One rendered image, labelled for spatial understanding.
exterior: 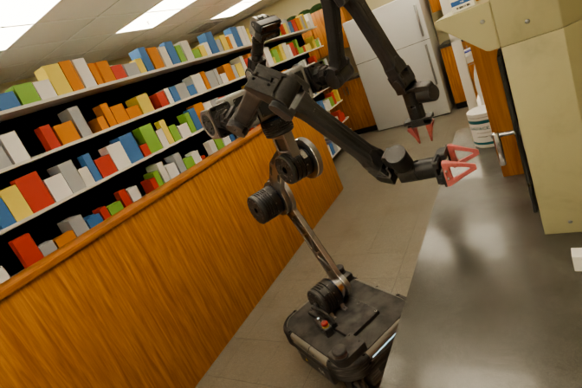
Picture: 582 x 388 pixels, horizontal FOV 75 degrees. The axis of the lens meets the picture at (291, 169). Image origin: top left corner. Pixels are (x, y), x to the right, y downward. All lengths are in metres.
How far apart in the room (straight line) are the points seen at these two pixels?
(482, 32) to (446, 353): 0.66
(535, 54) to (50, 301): 2.07
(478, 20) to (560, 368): 0.67
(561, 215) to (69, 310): 2.01
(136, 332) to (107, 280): 0.34
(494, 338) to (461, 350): 0.07
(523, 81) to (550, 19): 0.13
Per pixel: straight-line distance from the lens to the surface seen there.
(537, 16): 0.95
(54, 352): 2.20
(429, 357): 0.86
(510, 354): 0.84
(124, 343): 2.36
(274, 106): 0.97
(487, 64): 1.34
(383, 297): 2.19
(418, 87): 1.41
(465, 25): 0.95
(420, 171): 1.08
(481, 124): 1.70
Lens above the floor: 1.55
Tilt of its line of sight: 15 degrees down
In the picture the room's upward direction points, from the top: 23 degrees counter-clockwise
